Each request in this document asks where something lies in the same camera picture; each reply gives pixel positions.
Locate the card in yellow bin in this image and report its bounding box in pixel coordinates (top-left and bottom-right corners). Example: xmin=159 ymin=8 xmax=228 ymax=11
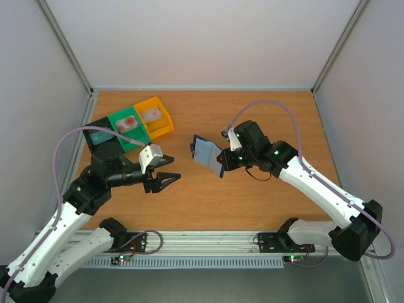
xmin=141 ymin=107 xmax=162 ymax=123

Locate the yellow plastic bin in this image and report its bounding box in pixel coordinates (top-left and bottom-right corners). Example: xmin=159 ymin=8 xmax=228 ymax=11
xmin=134 ymin=97 xmax=175 ymax=140

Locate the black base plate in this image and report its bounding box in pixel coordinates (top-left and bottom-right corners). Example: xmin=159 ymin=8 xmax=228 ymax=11
xmin=253 ymin=232 xmax=316 ymax=254
xmin=106 ymin=232 xmax=147 ymax=253

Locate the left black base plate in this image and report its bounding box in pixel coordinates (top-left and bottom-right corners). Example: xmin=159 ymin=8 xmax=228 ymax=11
xmin=106 ymin=232 xmax=147 ymax=253

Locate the red white card in bin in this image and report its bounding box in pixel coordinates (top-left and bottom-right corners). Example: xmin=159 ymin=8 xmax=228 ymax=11
xmin=115 ymin=115 xmax=138 ymax=134

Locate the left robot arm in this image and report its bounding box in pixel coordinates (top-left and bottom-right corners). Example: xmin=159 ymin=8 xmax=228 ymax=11
xmin=1 ymin=141 xmax=181 ymax=302

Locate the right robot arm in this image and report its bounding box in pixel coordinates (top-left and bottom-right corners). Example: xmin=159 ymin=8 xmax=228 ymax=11
xmin=217 ymin=120 xmax=383 ymax=261

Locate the aluminium front rail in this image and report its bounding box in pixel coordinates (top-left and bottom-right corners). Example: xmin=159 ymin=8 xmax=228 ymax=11
xmin=28 ymin=229 xmax=376 ymax=256

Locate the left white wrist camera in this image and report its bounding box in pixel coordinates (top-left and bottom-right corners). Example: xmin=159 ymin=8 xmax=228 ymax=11
xmin=138 ymin=144 xmax=163 ymax=175

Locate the black plastic bin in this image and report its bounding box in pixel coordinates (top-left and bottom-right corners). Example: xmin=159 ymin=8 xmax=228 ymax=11
xmin=82 ymin=117 xmax=123 ymax=154

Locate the green plastic bin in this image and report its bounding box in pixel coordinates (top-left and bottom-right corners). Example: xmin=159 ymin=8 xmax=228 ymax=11
xmin=107 ymin=106 xmax=150 ymax=143

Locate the blue card holder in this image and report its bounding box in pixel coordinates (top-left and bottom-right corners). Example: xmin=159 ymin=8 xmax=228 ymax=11
xmin=190 ymin=134 xmax=225 ymax=179

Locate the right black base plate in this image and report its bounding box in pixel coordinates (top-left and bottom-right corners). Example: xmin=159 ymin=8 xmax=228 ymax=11
xmin=253 ymin=232 xmax=316 ymax=254

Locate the teal card in black bin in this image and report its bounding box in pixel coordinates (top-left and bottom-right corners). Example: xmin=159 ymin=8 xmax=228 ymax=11
xmin=90 ymin=131 xmax=114 ymax=146

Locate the grey slotted cable duct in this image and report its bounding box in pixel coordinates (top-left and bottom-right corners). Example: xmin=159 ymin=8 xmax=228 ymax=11
xmin=83 ymin=256 xmax=284 ymax=270

